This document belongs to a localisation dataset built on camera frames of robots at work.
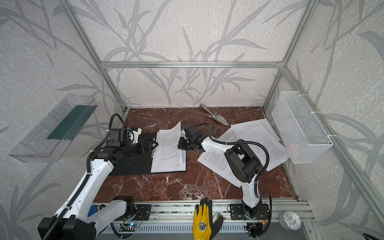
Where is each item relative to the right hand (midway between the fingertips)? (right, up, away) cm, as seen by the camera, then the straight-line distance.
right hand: (177, 141), depth 90 cm
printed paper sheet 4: (+44, +7, +18) cm, 48 cm away
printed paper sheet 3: (+26, -14, +1) cm, 29 cm away
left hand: (-10, +2, -13) cm, 17 cm away
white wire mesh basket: (+58, +6, -29) cm, 65 cm away
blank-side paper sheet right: (+63, -9, +3) cm, 64 cm away
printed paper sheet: (-5, -11, +1) cm, 12 cm away
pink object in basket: (+62, -2, -16) cm, 64 cm away
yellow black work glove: (+17, -36, -22) cm, 45 cm away
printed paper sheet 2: (-7, +2, +11) cm, 14 cm away
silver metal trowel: (+26, +16, +24) cm, 39 cm away
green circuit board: (-20, -39, -19) cm, 47 cm away
